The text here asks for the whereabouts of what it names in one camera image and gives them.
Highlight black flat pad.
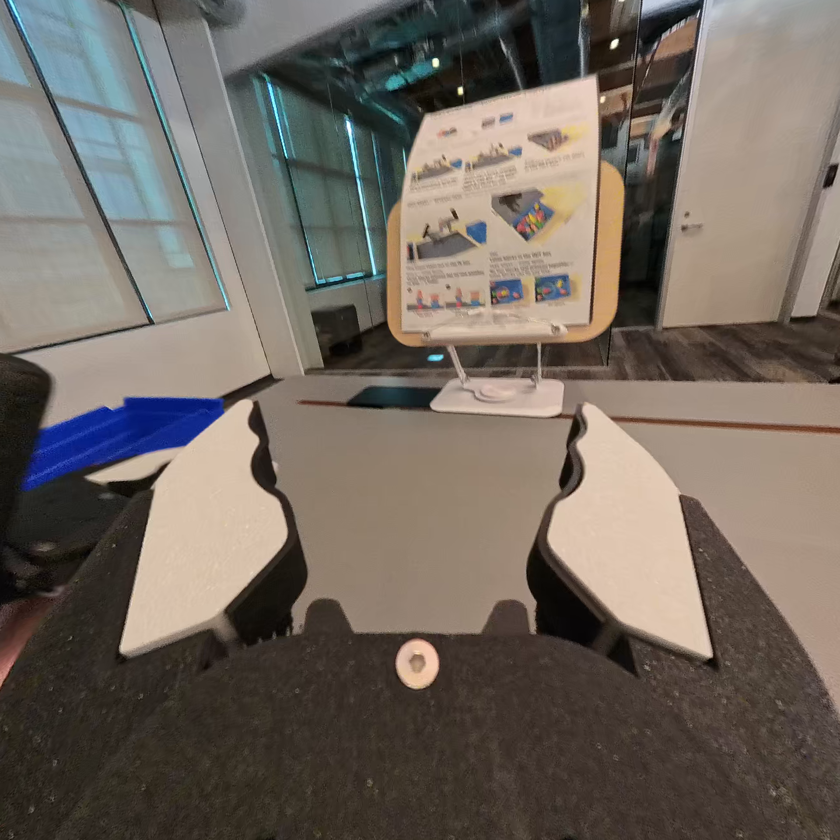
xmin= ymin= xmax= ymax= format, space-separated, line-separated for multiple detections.
xmin=346 ymin=386 xmax=442 ymax=409

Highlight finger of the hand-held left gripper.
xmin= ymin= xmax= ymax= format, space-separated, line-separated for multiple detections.
xmin=84 ymin=448 xmax=183 ymax=490

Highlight narrow window with blinds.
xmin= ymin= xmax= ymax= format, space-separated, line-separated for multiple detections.
xmin=261 ymin=74 xmax=409 ymax=291

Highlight blue plastic bin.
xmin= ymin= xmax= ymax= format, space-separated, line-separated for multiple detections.
xmin=21 ymin=397 xmax=225 ymax=492

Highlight large window white blinds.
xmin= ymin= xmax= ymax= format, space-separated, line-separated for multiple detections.
xmin=0 ymin=0 xmax=232 ymax=353

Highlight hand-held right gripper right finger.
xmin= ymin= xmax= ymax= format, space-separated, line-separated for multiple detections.
xmin=527 ymin=402 xmax=715 ymax=662

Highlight white door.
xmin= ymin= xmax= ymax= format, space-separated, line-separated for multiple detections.
xmin=656 ymin=0 xmax=840 ymax=329

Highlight printed instruction sheet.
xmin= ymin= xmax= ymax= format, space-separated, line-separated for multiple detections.
xmin=399 ymin=74 xmax=601 ymax=332

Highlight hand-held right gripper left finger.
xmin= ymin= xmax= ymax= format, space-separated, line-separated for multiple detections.
xmin=118 ymin=398 xmax=309 ymax=660

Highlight instruction sheet on stand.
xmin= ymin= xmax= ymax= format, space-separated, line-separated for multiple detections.
xmin=386 ymin=161 xmax=624 ymax=419

